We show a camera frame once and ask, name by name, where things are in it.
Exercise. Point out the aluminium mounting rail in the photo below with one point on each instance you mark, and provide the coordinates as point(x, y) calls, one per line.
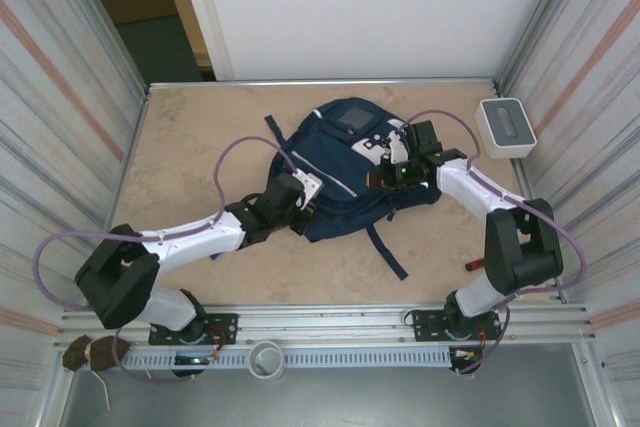
point(325, 319)

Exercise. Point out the translucent corrugated side panel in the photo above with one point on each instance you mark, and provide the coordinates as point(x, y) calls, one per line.
point(590, 97)
point(50, 97)

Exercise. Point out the brown cloth bundle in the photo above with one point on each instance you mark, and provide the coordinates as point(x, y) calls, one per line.
point(80, 352)

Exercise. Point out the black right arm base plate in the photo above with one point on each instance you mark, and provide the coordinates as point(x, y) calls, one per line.
point(425, 324)

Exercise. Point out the red black small stick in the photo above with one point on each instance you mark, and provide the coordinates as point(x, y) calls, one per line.
point(474, 264)

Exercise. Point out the white plastic cup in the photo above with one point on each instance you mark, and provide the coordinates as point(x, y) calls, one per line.
point(266, 359)

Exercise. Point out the grey metal sheet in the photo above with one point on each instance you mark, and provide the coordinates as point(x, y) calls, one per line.
point(325, 402)

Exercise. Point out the navy blue backpack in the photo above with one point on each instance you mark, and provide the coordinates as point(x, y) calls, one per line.
point(335, 197)

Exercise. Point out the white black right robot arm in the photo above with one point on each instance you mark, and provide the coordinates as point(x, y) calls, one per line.
point(475, 187)

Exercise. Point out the white grey box device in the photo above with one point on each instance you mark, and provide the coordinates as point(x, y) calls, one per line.
point(507, 127)

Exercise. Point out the aluminium table edge profile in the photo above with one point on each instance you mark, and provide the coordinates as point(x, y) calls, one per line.
point(300, 83)

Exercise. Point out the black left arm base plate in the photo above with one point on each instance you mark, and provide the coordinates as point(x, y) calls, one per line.
point(222, 327)

